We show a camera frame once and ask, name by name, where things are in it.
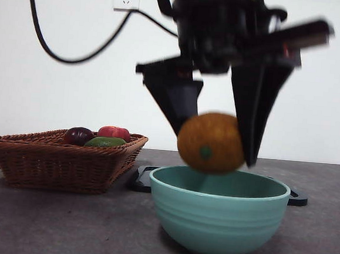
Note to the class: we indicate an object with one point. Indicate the yellow-orange kiwifruit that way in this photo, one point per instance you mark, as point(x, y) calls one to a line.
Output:
point(211, 142)

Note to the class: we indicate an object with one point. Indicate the dark rectangular tray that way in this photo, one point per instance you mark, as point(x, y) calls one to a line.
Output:
point(142, 181)

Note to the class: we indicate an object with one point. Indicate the teal ribbed bowl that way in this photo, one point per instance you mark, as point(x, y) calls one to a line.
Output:
point(215, 224)

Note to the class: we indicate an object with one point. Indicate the green avocado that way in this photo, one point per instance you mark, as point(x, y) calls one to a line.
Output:
point(104, 143)

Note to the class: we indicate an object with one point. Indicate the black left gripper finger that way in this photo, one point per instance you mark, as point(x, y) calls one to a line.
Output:
point(172, 95)
point(258, 95)

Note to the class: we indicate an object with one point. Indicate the red apple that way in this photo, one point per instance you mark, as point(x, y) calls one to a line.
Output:
point(113, 132)

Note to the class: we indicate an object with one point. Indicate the dark purple fruit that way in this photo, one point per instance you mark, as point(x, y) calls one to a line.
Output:
point(77, 136)

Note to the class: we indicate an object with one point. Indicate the brown wicker basket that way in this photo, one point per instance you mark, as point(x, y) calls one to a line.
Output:
point(52, 167)

